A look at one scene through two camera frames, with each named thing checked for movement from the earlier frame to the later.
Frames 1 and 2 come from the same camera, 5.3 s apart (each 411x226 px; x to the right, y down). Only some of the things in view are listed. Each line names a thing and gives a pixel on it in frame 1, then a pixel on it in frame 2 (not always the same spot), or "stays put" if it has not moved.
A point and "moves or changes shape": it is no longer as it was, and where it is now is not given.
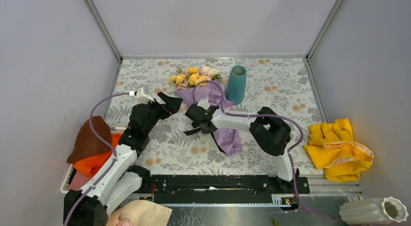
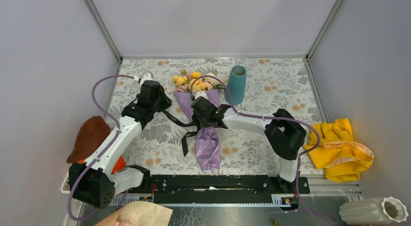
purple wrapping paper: x=228 y=139 to x=208 y=138
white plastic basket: x=65 y=188 stays put
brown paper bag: x=141 y=213 stays put
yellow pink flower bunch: x=193 y=76 moves or changes shape
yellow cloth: x=331 y=148 stays put
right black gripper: x=205 y=132 stays put
